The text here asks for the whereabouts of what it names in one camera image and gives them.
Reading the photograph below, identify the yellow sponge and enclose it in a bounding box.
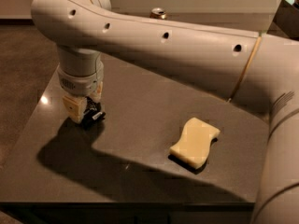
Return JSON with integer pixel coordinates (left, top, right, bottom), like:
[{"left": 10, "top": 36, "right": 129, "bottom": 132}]
[{"left": 169, "top": 118, "right": 221, "bottom": 169}]

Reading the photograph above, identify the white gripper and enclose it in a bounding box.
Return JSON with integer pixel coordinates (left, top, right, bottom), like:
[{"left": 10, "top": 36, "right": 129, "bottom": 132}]
[{"left": 57, "top": 66, "right": 104, "bottom": 124}]

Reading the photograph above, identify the black rxbar chocolate wrapper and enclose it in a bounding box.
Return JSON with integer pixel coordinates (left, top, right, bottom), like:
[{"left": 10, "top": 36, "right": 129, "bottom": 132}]
[{"left": 82, "top": 98, "right": 106, "bottom": 127}]

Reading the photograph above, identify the gold soda can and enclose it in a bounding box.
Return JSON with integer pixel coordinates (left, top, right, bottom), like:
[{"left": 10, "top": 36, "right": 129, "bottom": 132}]
[{"left": 149, "top": 7, "right": 167, "bottom": 20}]

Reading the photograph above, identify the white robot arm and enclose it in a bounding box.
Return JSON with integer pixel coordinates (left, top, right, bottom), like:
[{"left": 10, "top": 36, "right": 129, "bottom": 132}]
[{"left": 31, "top": 0, "right": 299, "bottom": 224}]

